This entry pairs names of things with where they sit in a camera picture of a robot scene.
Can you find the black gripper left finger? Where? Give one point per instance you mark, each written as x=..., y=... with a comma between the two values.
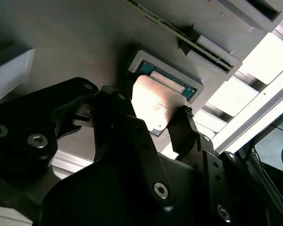
x=21, y=141

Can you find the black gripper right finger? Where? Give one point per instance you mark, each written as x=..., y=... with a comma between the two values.
x=217, y=183

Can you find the silver green CPU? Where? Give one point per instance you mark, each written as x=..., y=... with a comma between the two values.
x=155, y=99

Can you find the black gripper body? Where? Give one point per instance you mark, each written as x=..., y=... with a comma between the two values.
x=96, y=201

